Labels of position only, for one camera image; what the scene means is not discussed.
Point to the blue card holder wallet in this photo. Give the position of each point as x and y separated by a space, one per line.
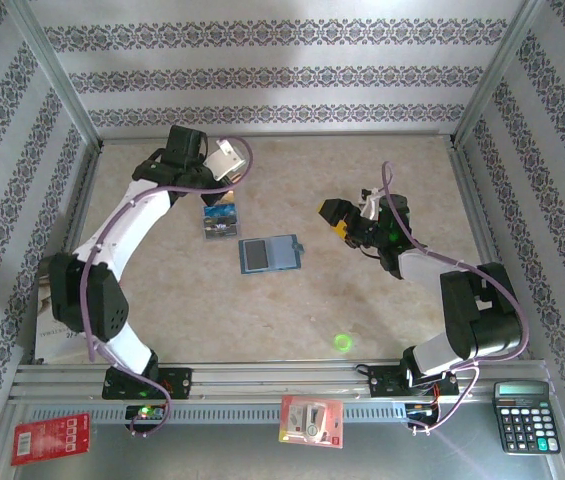
282 252

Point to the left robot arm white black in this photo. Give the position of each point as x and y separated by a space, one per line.
122 220

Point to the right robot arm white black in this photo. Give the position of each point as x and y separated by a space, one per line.
482 325

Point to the gold card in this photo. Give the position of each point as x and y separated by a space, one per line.
229 194

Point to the blue VIP card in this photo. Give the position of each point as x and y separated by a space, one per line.
219 214

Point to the black VIP card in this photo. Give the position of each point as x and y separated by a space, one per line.
222 229

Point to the red blister pack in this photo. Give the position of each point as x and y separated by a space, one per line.
312 422

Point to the book with white spine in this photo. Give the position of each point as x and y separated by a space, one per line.
49 345

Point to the black desk calculator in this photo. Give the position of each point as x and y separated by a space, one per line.
527 425

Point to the grey metal shelf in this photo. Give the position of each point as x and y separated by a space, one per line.
212 457

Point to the red flat product pack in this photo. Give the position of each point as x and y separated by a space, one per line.
47 440

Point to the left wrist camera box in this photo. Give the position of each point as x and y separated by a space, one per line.
222 162

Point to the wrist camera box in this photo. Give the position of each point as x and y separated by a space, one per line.
222 162
369 205

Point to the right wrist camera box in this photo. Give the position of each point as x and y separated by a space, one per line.
369 205

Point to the aluminium frame back bar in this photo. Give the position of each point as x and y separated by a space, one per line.
277 138

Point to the aluminium frame side bar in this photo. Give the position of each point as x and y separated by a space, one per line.
84 195
481 210

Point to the aluminium frame post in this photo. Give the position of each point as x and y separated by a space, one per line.
57 75
494 75

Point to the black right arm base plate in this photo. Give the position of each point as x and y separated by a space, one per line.
384 382

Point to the aluminium mounting rail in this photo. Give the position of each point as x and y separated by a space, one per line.
282 380

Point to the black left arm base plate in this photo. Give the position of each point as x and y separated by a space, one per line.
179 385

